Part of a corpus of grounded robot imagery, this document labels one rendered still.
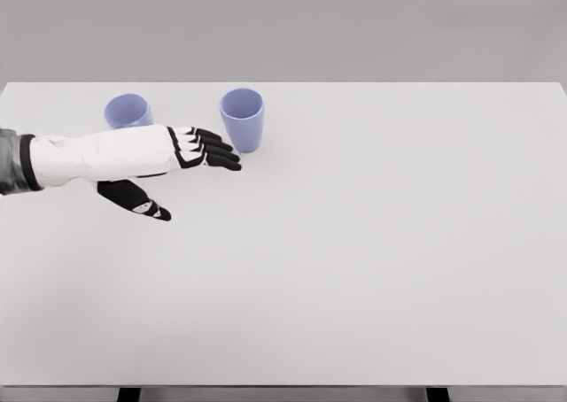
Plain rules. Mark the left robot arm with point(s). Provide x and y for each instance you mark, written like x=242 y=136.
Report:
x=53 y=158

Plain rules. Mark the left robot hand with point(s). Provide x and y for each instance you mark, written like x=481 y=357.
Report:
x=142 y=152

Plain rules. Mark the lavender plastic cup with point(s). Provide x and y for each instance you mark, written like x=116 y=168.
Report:
x=126 y=111
x=243 y=118

